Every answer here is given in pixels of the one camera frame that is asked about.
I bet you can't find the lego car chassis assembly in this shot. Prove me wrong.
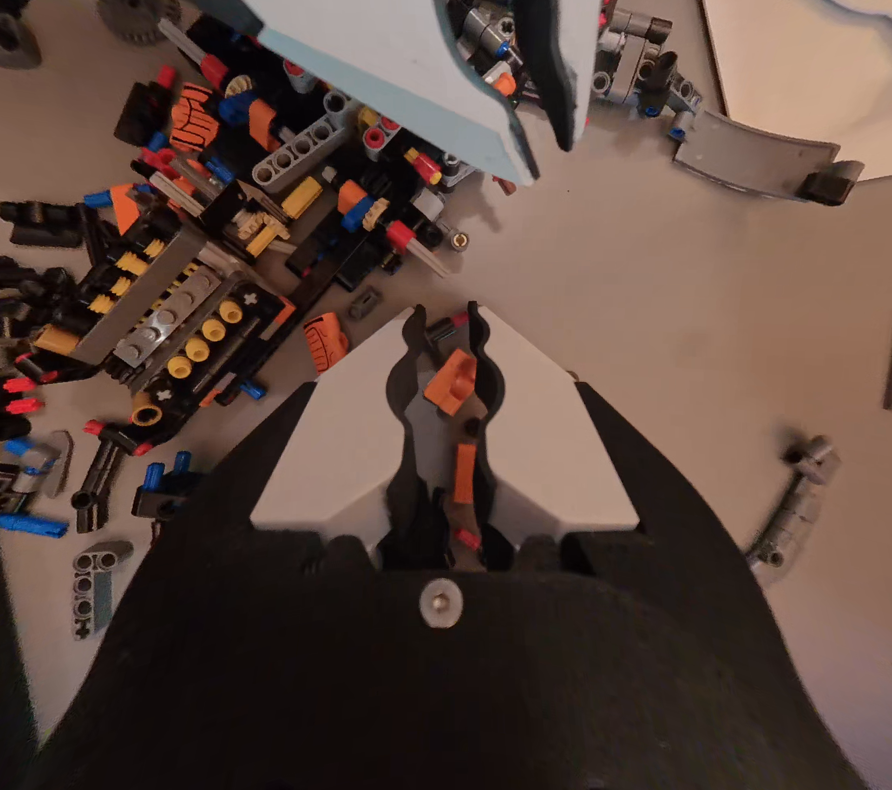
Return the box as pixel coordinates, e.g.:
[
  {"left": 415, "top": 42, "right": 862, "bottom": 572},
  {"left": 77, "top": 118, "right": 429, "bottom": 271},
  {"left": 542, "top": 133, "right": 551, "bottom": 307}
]
[{"left": 31, "top": 17, "right": 482, "bottom": 439}]

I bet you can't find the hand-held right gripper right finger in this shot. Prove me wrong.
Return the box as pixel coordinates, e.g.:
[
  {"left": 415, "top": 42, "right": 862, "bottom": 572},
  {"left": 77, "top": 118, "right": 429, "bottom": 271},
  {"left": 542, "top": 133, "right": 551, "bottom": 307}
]
[{"left": 463, "top": 300, "right": 641, "bottom": 571}]

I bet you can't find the orange lego bar piece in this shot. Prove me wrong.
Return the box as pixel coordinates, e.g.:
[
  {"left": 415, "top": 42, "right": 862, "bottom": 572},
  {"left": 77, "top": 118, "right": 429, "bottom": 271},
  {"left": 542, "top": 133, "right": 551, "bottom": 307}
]
[{"left": 453, "top": 443, "right": 479, "bottom": 504}]

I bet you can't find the white book stand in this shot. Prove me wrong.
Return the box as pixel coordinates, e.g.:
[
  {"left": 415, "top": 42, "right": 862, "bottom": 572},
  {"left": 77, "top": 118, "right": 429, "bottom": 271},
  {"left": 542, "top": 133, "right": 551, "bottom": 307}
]
[{"left": 679, "top": 0, "right": 892, "bottom": 186}]

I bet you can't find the black lego piece red pin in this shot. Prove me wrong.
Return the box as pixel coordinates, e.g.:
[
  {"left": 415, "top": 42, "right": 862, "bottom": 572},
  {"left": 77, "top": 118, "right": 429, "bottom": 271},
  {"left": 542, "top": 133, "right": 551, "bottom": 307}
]
[{"left": 424, "top": 313, "right": 470, "bottom": 346}]

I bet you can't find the lego subassembly with curved panel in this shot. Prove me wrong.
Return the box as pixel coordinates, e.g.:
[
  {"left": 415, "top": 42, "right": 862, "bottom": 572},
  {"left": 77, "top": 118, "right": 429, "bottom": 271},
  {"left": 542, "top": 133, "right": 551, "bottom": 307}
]
[{"left": 435, "top": 0, "right": 866, "bottom": 207}]

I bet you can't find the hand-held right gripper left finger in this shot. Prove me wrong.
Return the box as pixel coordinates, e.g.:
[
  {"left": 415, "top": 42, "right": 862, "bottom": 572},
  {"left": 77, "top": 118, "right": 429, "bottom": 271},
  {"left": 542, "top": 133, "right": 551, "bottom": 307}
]
[{"left": 249, "top": 304, "right": 447, "bottom": 569}]

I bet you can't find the orange lego bracket piece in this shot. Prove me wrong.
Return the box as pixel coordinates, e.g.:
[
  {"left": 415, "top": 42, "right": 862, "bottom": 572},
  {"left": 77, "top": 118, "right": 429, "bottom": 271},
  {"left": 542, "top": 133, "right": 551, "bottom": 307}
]
[{"left": 423, "top": 349, "right": 479, "bottom": 417}]

